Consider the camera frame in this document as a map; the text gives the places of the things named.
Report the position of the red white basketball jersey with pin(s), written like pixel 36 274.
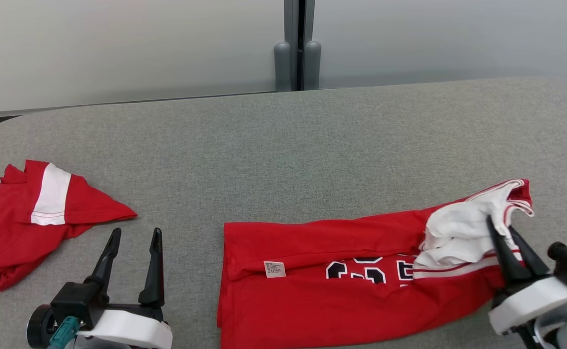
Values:
pixel 312 300

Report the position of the grey cylindrical partition foot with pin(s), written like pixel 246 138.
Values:
pixel 282 68
pixel 312 65

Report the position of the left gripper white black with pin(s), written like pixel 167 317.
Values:
pixel 133 329

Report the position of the grey partition frame post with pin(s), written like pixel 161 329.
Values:
pixel 290 24

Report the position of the red shorts with white stripe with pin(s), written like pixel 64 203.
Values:
pixel 2 232

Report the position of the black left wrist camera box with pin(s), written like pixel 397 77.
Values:
pixel 74 303

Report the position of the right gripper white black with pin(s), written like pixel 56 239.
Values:
pixel 530 303

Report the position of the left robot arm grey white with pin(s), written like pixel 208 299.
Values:
pixel 94 344

